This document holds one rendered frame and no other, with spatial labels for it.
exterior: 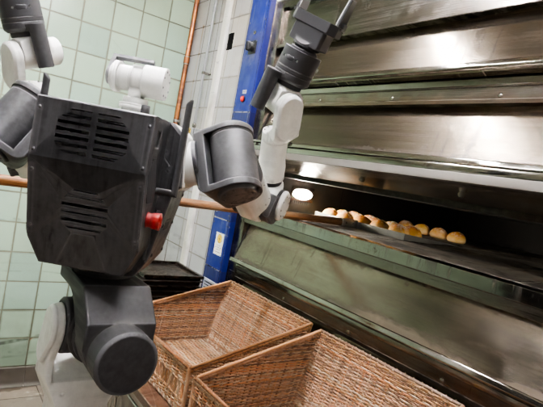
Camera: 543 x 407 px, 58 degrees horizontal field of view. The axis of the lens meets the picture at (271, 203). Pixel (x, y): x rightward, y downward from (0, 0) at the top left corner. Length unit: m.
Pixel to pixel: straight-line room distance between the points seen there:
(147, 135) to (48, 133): 0.16
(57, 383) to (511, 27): 1.39
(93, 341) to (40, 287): 1.99
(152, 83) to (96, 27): 1.86
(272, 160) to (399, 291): 0.62
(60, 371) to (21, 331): 1.83
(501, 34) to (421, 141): 0.35
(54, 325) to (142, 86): 0.49
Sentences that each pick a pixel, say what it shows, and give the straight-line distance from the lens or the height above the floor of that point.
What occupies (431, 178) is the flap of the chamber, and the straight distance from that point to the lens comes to 1.33.
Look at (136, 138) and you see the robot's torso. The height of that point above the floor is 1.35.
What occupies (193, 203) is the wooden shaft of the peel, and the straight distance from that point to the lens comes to 1.69.
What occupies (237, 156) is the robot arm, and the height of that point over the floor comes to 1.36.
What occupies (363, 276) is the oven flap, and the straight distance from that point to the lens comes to 1.67.
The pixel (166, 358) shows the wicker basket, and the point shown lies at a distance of 1.68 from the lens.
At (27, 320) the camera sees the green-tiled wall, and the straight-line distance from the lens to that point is 2.96.
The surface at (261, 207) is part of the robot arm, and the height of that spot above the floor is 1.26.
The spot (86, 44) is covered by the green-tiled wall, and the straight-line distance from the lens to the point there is 2.85.
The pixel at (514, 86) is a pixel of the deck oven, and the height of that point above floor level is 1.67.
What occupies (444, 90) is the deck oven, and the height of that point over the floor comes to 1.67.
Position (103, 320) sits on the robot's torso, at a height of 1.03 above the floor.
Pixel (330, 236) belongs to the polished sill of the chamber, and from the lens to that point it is 1.76.
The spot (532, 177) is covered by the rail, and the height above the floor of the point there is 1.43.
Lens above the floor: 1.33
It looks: 3 degrees down
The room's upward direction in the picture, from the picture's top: 11 degrees clockwise
